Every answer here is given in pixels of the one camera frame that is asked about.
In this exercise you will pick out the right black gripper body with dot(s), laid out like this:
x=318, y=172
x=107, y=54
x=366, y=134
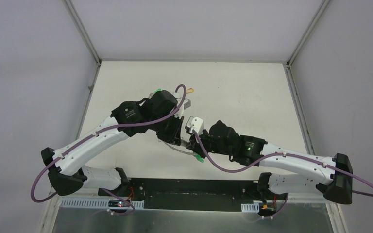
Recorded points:
x=205, y=139

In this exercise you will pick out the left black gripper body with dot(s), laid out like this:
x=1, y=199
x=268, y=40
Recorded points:
x=171, y=135

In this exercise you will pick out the large wire keyring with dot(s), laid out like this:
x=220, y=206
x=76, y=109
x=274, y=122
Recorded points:
x=183, y=144

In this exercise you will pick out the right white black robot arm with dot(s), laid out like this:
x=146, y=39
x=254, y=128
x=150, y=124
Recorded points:
x=328, y=176

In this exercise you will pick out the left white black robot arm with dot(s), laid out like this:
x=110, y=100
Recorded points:
x=67, y=169

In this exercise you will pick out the green tagged loose key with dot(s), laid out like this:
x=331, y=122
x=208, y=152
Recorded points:
x=153, y=93

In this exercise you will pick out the yellow key tag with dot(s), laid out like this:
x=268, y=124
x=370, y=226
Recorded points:
x=190, y=90

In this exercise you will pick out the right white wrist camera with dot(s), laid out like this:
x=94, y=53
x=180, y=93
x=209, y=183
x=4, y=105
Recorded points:
x=195, y=124

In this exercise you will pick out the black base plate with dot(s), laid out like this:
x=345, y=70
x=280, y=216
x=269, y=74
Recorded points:
x=190, y=195

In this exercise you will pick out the right white cable duct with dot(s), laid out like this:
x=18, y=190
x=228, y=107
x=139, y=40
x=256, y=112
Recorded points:
x=250, y=208

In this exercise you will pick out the white cable duct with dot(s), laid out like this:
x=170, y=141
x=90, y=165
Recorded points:
x=250, y=208
x=89, y=203

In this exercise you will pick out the left white cable duct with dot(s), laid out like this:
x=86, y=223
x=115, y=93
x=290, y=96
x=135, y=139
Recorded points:
x=89, y=203

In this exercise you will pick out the left aluminium frame post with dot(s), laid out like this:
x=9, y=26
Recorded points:
x=48, y=218

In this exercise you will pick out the aluminium frame post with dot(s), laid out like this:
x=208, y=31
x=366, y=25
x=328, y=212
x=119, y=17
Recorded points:
x=335, y=213
x=48, y=218

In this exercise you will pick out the right aluminium frame post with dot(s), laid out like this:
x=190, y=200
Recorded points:
x=335, y=213

